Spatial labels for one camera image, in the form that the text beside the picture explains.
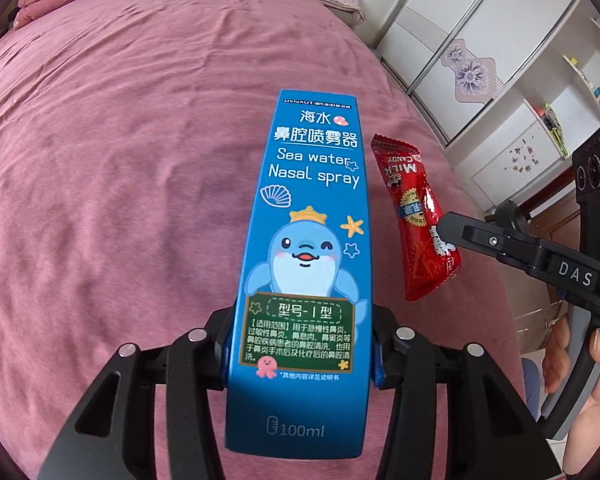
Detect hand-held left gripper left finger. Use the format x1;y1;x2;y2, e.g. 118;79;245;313
39;304;239;480

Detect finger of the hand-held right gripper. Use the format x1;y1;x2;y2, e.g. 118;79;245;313
486;199;534;234
436;212;557;282

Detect blue nasal spray box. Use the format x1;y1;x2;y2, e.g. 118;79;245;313
224;88;376;460

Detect white flower print wardrobe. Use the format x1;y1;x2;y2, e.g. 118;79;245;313
374;0;587;147

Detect colourful toys on cabinet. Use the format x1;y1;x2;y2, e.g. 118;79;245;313
542;103;571;159

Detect pink pillow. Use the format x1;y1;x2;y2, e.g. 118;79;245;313
12;0;109;29

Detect bed with pink sheet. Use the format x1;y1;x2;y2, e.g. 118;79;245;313
0;0;532;480

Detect dark brown wooden door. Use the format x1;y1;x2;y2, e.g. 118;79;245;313
520;192;584;252

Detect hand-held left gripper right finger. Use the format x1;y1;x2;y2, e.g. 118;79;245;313
370;304;567;480

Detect red candy packet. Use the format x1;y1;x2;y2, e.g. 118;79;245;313
369;133;464;302

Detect white shelf cabinet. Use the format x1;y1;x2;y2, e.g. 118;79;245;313
444;49;600;212

